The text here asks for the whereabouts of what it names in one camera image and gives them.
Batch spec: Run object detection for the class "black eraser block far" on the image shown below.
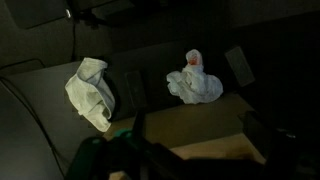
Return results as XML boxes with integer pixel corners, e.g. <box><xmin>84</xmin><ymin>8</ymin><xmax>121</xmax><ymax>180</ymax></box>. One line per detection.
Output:
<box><xmin>225</xmin><ymin>46</ymin><xmax>255</xmax><ymax>87</ymax></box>

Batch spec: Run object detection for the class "white towel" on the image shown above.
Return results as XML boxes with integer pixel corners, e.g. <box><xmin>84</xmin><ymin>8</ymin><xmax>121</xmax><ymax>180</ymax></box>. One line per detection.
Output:
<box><xmin>65</xmin><ymin>57</ymin><xmax>116</xmax><ymax>132</ymax></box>

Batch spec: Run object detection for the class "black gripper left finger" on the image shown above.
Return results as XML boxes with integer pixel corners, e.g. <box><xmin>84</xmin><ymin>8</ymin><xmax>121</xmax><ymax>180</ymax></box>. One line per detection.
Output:
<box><xmin>64</xmin><ymin>111</ymin><xmax>187</xmax><ymax>180</ymax></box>

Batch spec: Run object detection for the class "large cardboard box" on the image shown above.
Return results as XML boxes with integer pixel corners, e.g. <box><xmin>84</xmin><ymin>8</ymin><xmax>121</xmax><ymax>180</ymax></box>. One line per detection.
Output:
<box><xmin>103</xmin><ymin>92</ymin><xmax>268</xmax><ymax>180</ymax></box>

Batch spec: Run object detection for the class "white crumpled cloth toy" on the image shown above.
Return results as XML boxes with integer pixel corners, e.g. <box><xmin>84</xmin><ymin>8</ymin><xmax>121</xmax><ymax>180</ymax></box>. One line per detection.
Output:
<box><xmin>166</xmin><ymin>49</ymin><xmax>224</xmax><ymax>104</ymax></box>

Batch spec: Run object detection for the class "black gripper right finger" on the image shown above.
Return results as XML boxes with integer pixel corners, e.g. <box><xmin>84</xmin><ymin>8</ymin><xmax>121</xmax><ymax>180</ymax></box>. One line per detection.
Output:
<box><xmin>239</xmin><ymin>111</ymin><xmax>320</xmax><ymax>180</ymax></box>

